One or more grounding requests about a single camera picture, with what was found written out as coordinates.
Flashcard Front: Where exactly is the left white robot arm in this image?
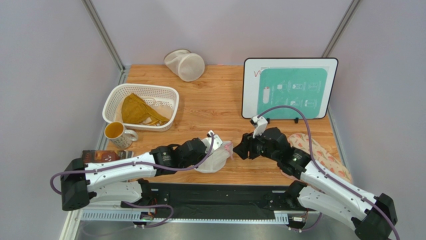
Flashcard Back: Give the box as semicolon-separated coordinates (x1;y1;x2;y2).
51;135;220;211

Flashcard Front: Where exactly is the floral pink cloth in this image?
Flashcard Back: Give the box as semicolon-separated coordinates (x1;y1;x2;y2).
287;133;353;184

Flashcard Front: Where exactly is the aluminium slotted rail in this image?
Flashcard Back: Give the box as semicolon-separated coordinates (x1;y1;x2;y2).
74;194;291;225

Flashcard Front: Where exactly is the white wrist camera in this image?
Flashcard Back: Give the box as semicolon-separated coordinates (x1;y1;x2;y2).
204;130;223;153
250;115;269;138

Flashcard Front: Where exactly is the beige mesh laundry bag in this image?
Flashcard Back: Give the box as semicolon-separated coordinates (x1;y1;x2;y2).
163;49;206;82

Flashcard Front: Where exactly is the patterned ceramic mug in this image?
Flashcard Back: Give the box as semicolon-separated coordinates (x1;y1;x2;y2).
104;121;139;150

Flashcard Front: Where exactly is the mustard yellow cloth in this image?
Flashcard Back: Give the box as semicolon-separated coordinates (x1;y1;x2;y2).
121;93;170;126

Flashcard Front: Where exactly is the white plastic basket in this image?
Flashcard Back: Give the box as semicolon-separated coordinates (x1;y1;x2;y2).
102;83;180;132

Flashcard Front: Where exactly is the dark brown book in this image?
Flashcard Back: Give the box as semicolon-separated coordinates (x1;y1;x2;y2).
81;150;135;164

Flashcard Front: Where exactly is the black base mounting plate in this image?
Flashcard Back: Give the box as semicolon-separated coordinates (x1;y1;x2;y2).
134;180;306;220

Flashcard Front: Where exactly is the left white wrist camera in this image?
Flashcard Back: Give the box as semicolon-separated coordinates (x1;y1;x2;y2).
204;130;223;153

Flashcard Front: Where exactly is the whiteboard with teal sheet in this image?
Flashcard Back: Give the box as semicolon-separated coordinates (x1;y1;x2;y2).
241;57;339;120

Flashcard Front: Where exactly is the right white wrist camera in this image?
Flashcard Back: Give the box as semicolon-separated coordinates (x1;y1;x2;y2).
250;115;269;138

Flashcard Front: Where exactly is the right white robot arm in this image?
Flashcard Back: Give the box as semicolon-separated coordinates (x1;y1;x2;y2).
233;127;398;240

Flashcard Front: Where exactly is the white mesh laundry bag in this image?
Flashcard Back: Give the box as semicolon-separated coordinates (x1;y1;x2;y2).
194;140;233;174

